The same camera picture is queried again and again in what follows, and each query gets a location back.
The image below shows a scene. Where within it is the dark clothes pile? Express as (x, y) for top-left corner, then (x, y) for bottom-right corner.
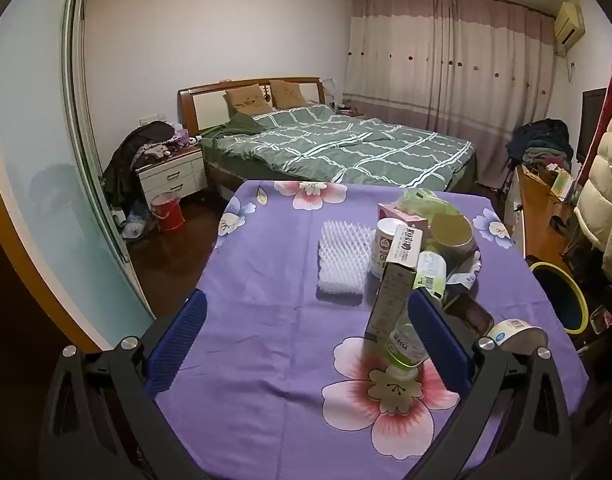
(102, 120), (189, 208)

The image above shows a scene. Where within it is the black bin yellow rim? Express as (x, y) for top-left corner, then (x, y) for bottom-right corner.
(528, 260), (589, 336)

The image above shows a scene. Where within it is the white nightstand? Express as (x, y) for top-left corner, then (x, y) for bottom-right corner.
(136, 145), (209, 203)

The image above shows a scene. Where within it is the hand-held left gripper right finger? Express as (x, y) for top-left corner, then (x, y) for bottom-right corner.
(407, 287), (574, 480)

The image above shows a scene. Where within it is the white blue printed wrapper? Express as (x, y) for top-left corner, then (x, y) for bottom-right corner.
(446, 250), (484, 291)

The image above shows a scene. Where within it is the pink beige curtain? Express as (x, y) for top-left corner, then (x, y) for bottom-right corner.
(342, 0), (557, 181)

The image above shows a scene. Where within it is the cream down jacket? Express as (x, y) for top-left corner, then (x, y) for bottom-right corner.
(573, 105), (612, 281)

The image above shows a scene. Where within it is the clear plastic bottle green label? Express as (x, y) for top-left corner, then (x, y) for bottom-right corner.
(383, 312), (434, 383)

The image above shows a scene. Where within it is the wooden bed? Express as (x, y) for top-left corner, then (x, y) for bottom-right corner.
(178, 77), (479, 196)

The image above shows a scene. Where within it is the green plastic bag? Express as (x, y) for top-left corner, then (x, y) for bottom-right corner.
(396, 187), (459, 223)

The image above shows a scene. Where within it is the brown pillow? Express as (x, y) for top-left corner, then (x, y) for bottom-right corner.
(268, 80), (307, 110)
(223, 85), (274, 116)

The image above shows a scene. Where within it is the wooden desk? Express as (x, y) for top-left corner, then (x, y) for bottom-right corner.
(513, 165), (576, 261)

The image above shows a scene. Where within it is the beige air conditioner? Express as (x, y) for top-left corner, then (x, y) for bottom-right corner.
(553, 1), (585, 56)

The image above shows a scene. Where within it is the black television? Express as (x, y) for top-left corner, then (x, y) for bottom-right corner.
(576, 87), (609, 163)

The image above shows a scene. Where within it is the round gold tin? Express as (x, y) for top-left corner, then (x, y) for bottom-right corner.
(428, 212), (479, 258)

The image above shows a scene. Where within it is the pink cardboard box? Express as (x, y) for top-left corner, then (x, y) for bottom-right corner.
(377, 201), (431, 233)

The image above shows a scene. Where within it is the plastic bags heap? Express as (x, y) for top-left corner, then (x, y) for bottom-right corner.
(118, 205), (157, 238)

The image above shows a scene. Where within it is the green plaid duvet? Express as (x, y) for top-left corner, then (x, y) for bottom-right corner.
(201, 102), (474, 191)

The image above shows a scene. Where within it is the tall printed carton box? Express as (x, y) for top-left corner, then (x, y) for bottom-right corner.
(364, 224), (427, 346)

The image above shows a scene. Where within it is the white foam fruit net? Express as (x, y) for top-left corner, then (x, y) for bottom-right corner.
(316, 220), (374, 306)

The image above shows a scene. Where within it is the red bucket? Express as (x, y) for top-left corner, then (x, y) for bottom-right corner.
(150, 192), (185, 232)

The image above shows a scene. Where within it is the heap of folded clothes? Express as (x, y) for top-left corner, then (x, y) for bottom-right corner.
(506, 119), (574, 173)

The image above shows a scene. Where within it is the green paper box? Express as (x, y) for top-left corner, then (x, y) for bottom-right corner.
(550, 167), (572, 201)

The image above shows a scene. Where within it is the white paper cup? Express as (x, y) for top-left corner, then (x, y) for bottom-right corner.
(370, 217), (411, 281)

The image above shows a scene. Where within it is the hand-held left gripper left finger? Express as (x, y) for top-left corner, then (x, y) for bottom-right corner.
(38, 287), (209, 480)

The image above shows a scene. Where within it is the purple floral tablecloth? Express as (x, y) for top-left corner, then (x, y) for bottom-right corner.
(153, 180), (591, 480)

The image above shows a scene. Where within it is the frosted glass sliding door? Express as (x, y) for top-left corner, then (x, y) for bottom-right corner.
(0, 0), (157, 351)

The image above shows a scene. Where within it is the dark green garment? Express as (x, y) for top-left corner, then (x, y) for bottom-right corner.
(213, 112), (264, 136)

